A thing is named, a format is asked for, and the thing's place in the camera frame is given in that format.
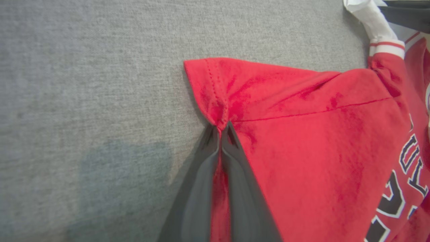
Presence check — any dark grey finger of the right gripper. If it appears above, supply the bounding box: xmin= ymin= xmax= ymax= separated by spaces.
xmin=379 ymin=3 xmax=430 ymax=34

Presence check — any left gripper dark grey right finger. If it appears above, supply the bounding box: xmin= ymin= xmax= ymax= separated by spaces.
xmin=220 ymin=120 xmax=283 ymax=242

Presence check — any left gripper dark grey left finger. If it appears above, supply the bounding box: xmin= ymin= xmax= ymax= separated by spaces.
xmin=157 ymin=124 xmax=221 ymax=242

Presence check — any red number 23 jersey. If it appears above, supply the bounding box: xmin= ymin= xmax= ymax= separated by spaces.
xmin=183 ymin=0 xmax=430 ymax=242

